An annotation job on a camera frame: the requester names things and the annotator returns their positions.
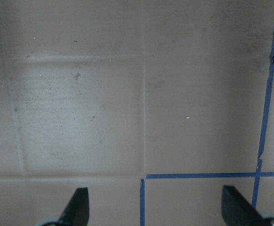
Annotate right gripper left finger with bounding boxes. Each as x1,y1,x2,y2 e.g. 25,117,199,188
41,187,90,226

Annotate brown paper table cover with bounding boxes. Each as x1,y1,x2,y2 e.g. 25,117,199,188
0,0,274,226

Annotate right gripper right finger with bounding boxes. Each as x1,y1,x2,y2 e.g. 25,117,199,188
221,186,274,226

